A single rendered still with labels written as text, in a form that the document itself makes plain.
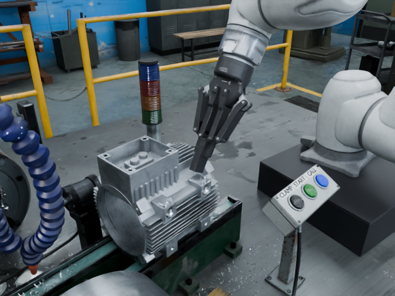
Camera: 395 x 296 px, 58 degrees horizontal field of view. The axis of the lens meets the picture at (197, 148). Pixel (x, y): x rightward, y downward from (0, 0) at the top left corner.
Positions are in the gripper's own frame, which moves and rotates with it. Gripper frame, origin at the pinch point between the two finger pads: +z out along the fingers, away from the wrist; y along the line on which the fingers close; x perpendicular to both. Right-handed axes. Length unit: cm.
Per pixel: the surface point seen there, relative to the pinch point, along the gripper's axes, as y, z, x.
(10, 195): -26.7, 22.0, -21.9
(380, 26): -197, -279, 648
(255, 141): -30, -5, 72
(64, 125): -270, 50, 136
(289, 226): 20.4, 5.9, 6.0
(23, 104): -18.5, 1.4, -29.1
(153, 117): -33.5, -1.9, 15.7
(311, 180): 18.0, -3.2, 14.3
